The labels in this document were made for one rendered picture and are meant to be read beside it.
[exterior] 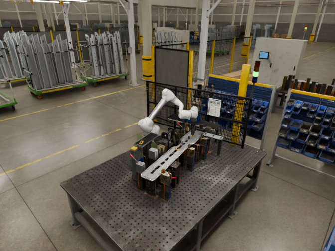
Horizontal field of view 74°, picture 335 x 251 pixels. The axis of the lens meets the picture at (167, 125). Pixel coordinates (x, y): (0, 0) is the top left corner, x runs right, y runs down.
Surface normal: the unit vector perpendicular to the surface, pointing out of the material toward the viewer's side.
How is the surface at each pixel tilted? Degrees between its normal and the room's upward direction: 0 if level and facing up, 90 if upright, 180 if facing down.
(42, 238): 0
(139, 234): 0
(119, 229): 0
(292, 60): 90
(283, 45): 90
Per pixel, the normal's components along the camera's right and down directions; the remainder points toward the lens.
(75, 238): 0.01, -0.90
